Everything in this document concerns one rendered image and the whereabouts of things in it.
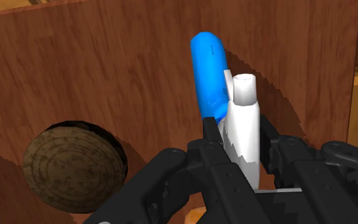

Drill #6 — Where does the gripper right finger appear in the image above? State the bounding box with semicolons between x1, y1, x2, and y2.
259;115;358;224

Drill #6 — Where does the brown wooden table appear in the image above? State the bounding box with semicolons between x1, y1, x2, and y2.
0;0;358;224

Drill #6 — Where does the white and blue bottle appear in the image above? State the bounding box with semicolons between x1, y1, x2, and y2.
189;31;261;191

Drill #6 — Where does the brown round wooden disc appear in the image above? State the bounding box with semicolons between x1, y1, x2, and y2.
22;120;129;214

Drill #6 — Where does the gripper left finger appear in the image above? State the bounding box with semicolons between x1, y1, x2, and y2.
83;116;273;224

